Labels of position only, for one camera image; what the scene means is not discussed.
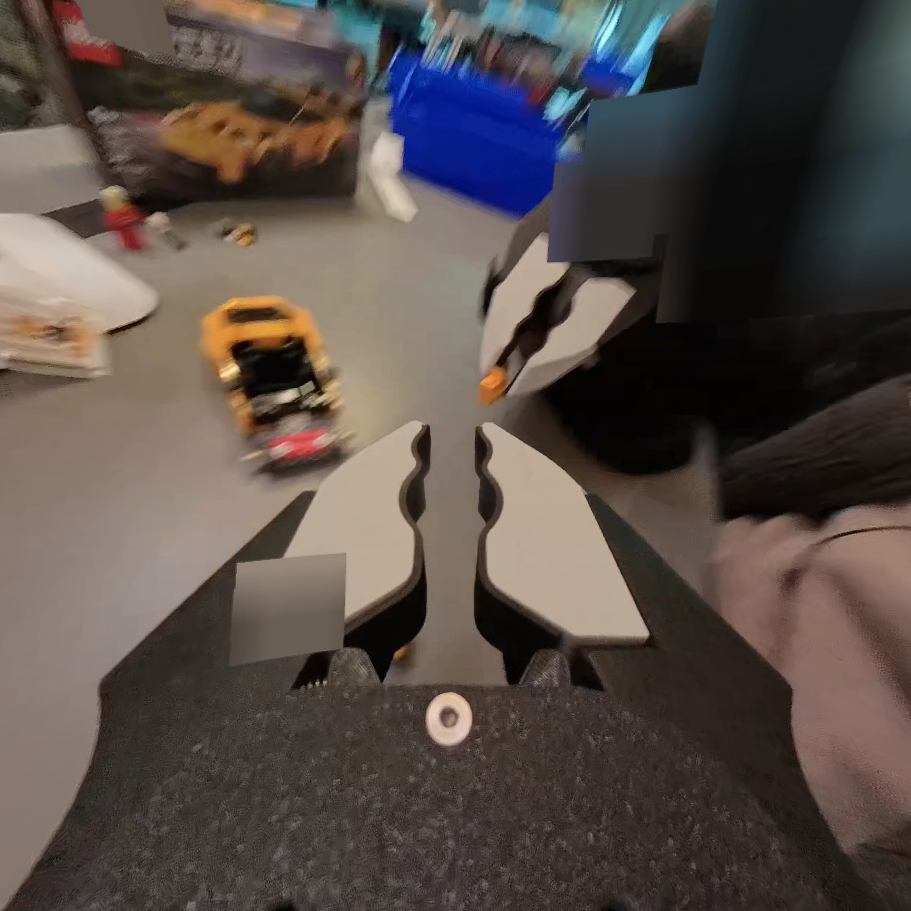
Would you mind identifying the blue plastic bin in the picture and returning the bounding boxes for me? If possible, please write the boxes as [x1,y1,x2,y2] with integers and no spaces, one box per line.
[387,53,593,219]

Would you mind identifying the black lego set box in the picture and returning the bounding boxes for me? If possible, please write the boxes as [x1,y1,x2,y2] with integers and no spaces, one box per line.
[84,0,369,205]

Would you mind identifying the white book stand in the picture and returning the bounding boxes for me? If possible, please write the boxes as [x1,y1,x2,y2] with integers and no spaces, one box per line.
[0,212,159,337]

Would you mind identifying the red lego minifigure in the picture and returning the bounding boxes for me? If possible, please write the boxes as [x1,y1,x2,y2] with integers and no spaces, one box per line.
[99,186,148,252]

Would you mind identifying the beige sweatshirt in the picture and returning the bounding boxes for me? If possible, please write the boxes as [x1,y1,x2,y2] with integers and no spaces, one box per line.
[710,498,911,856]

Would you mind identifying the sticker sheet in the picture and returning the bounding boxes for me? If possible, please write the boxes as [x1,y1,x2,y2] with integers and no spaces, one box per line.
[0,299,113,379]

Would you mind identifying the small black lego wrench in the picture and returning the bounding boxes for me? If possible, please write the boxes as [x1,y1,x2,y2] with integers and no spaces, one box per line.
[145,211,188,252]

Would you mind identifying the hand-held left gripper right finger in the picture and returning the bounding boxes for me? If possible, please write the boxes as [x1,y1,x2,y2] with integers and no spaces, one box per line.
[474,422,650,679]

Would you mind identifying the orange lego car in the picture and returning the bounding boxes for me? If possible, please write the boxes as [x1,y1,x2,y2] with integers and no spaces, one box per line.
[198,295,354,475]

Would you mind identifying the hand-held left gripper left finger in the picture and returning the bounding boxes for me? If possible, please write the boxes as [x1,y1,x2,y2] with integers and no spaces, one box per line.
[285,420,431,679]

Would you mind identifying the white paper scrap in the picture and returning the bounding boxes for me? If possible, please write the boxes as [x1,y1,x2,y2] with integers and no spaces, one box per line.
[369,131,420,223]

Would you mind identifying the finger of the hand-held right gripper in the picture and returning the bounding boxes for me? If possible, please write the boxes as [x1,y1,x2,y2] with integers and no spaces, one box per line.
[507,272,638,394]
[479,237,568,372]

